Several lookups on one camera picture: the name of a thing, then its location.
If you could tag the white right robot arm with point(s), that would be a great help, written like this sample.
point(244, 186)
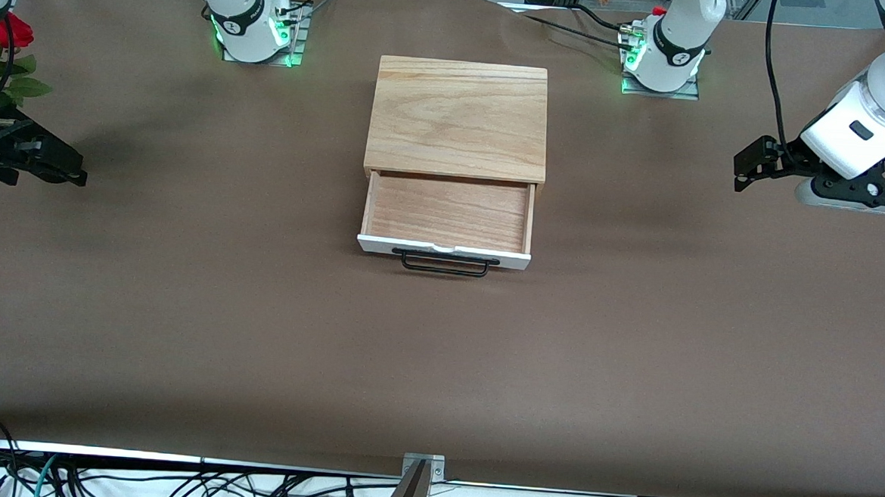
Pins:
point(239, 18)

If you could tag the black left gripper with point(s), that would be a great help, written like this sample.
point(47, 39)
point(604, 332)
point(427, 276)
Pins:
point(787, 162)

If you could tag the red roses with green leaves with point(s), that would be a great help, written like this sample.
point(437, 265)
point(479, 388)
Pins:
point(11, 29)

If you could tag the wooden drawer cabinet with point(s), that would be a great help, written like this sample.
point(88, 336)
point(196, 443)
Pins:
point(457, 117)

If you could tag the brown table cover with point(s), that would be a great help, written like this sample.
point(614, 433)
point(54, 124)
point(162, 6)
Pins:
point(180, 341)

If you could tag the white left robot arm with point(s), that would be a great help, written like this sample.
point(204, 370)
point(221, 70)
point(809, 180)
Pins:
point(874, 112)

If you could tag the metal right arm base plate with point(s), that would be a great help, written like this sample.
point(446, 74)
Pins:
point(298, 40)

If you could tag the wooden drawer with white front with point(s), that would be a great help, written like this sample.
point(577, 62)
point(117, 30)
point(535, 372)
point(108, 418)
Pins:
point(448, 211)

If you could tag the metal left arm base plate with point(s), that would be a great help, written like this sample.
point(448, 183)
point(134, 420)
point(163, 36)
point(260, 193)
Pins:
point(685, 93)

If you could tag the grey metal bracket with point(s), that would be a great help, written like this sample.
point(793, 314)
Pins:
point(437, 469)

